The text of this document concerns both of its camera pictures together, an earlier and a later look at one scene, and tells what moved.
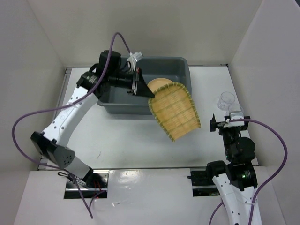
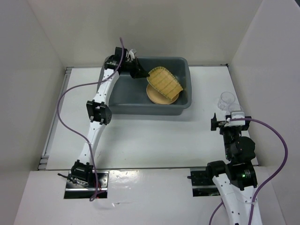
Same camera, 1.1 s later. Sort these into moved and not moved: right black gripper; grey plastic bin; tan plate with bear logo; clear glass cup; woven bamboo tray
Moved: tan plate with bear logo; woven bamboo tray
Not moved: clear glass cup; grey plastic bin; right black gripper
